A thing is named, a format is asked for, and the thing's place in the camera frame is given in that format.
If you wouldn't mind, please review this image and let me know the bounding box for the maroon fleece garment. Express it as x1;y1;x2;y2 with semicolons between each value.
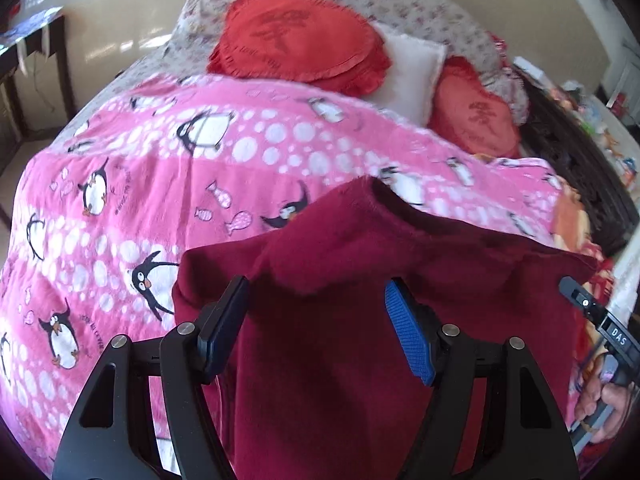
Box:
172;176;598;480

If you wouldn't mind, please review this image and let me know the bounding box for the pink penguin print blanket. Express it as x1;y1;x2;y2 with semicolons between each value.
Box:
0;72;571;480

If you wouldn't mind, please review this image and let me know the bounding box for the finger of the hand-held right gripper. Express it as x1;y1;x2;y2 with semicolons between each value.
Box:
559;276;608;327

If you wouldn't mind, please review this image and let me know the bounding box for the dark wooden headboard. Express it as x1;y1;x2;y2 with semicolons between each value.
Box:
510;67;640;261

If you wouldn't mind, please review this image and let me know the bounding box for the floral print pillow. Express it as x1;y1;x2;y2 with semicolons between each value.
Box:
65;0;531;126

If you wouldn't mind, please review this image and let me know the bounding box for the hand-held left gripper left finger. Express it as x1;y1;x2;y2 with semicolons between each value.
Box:
52;275;251;480

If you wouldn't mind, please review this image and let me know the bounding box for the person's right hand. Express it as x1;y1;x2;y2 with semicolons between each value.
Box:
575;355;636;433

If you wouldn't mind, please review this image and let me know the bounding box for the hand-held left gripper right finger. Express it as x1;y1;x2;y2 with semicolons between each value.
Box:
384;279;581;480

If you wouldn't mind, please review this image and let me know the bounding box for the red frilled cushion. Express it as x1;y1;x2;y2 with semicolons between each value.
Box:
206;0;392;97
427;56;523;160

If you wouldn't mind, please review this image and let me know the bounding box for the white pillow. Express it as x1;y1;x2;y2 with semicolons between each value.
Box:
372;22;448;128

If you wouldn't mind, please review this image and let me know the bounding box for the dark wooden side table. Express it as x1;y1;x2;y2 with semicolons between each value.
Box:
0;0;76;171

